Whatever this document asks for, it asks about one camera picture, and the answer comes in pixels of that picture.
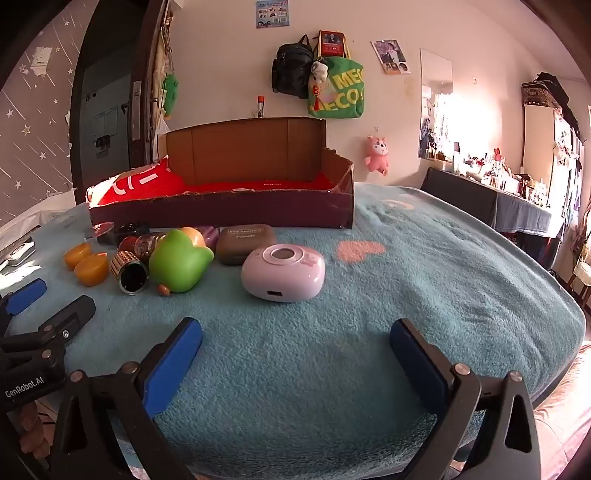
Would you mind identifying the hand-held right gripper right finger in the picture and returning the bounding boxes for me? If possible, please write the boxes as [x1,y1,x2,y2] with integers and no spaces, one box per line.
[389,318,543,480]

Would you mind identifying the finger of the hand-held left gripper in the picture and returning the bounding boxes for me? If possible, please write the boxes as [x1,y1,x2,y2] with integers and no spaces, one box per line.
[0,278,48,320]
[0,295,97,370]

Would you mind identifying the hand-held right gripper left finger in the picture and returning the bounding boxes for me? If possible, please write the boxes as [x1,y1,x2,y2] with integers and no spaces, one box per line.
[48,318,203,480]

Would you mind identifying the orange round disc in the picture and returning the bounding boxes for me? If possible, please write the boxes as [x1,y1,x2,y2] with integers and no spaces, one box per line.
[74,252,110,287]
[63,242,92,271]

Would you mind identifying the gold studded cylinder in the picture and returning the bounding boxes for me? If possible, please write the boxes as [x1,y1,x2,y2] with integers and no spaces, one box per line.
[110,250,149,295]

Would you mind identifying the green tulip-shaped toy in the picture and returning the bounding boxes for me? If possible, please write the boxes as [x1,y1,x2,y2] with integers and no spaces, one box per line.
[148,228,215,294]

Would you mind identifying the black nail polish bottle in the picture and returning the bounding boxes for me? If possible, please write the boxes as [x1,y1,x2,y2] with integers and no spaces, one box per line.
[99,223,151,245]

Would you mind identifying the red glitter nail polish bottle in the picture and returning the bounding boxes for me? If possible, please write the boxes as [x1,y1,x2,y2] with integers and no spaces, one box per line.
[119,233,164,264]

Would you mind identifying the brown eyeshadow case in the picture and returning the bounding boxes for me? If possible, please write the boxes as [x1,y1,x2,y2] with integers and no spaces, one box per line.
[216,224,278,265]

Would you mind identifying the brown cardboard box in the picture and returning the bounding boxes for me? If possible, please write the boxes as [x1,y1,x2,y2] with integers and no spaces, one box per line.
[88,117,355,230]

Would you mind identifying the person's left hand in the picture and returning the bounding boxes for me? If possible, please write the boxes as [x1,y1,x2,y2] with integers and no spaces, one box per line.
[18,404,51,460]

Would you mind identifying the white electronic device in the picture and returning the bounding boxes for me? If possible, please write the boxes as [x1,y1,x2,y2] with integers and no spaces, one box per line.
[0,242,37,269]

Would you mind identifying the teal fleece blanket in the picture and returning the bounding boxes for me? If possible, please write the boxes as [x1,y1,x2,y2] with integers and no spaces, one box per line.
[0,182,587,478]

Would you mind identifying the pink bed sheet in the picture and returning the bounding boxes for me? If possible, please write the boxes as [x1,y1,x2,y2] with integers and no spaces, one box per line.
[531,342,591,480]

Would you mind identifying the dark cloth-covered table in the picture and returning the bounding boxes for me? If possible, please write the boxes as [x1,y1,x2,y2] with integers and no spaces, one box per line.
[420,167,552,271]

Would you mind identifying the clutter of cosmetic bottles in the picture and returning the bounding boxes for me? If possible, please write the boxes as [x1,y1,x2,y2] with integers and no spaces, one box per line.
[455,148,555,208]

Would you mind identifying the pink fox plush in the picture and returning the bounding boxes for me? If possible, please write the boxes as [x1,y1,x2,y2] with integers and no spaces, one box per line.
[365,135,390,177]

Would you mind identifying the green plush toy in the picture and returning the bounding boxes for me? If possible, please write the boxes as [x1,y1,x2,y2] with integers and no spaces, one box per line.
[161,73,180,120]

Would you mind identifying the tall wardrobe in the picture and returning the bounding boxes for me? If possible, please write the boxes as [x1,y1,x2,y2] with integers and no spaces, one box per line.
[522,71,579,185]

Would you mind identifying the dark wooden door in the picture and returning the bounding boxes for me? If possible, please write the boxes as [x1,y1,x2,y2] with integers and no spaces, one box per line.
[69,0,171,204]

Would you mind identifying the beige hanging cloth organizer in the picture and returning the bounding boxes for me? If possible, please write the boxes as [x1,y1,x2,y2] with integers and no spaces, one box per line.
[154,28,174,116]

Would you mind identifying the green tote bag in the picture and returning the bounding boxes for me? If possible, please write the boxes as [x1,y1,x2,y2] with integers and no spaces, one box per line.
[308,31,365,119]

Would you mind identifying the black backpack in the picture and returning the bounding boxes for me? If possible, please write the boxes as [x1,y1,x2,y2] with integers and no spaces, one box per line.
[271,35,315,99]

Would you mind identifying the red card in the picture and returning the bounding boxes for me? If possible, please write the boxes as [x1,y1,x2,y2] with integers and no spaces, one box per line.
[320,30,346,59]

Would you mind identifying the frameless wall mirror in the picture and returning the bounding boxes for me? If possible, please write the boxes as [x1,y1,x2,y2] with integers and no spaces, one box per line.
[418,48,453,162]

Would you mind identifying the wall photo print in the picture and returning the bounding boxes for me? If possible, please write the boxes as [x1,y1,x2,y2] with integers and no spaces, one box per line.
[370,39,411,75]

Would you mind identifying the blue wall poster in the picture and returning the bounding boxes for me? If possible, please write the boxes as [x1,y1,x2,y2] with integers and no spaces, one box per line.
[256,0,290,28]

